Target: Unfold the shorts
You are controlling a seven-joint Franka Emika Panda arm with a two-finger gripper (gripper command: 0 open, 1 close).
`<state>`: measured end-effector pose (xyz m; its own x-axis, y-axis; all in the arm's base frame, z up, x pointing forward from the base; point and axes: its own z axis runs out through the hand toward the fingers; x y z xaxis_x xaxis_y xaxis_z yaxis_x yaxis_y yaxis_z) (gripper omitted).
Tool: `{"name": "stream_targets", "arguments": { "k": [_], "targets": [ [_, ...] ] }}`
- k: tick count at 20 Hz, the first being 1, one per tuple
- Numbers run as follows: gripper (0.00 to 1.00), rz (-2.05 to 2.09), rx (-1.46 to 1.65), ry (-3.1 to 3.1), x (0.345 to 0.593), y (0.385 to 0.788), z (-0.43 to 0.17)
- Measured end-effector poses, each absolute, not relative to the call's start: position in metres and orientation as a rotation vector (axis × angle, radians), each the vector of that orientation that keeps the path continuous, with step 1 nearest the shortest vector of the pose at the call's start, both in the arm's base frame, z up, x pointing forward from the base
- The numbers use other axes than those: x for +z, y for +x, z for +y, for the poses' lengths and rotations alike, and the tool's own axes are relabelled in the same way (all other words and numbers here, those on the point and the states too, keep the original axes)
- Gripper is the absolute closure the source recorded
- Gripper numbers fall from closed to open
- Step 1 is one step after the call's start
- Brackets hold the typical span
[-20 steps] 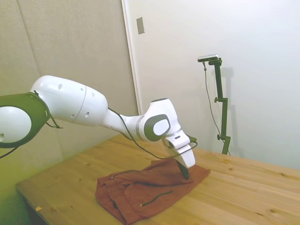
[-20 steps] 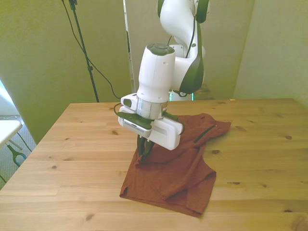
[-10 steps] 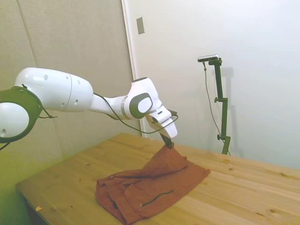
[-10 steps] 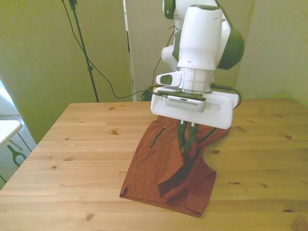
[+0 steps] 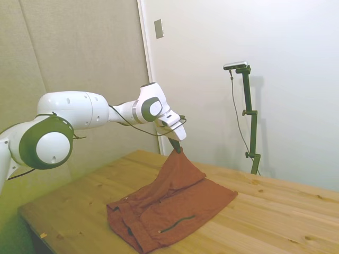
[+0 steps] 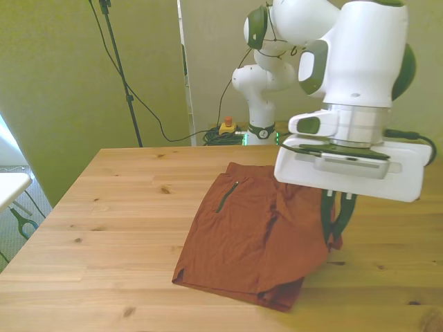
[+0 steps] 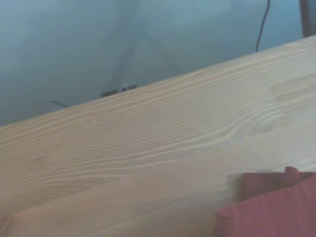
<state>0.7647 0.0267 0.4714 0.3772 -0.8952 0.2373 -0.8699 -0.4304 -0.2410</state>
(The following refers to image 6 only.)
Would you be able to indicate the white side table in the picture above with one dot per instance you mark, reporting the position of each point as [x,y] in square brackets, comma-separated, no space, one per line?
[12,186]

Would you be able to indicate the teal green table leg frame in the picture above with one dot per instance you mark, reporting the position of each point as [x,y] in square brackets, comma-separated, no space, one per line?
[21,223]

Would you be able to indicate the dark camera mount plate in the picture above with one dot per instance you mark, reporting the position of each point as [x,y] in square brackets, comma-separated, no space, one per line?
[346,151]

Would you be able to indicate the rust orange shorts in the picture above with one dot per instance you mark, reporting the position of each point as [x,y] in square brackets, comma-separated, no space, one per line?
[242,242]

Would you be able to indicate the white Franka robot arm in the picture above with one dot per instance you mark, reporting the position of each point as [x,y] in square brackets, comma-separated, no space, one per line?
[360,52]

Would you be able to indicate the yellow emergency stop button box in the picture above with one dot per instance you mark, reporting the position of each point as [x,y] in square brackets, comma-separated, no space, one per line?
[227,128]

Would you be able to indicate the black tripod stand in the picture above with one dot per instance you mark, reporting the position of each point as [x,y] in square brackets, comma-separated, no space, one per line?
[121,76]

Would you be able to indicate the white vertical door frame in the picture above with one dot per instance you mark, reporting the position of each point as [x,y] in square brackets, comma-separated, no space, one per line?
[192,103]

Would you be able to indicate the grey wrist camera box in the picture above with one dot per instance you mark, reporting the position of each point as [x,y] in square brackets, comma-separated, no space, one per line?
[349,165]

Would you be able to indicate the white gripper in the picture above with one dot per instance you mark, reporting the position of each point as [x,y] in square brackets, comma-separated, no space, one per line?
[346,188]

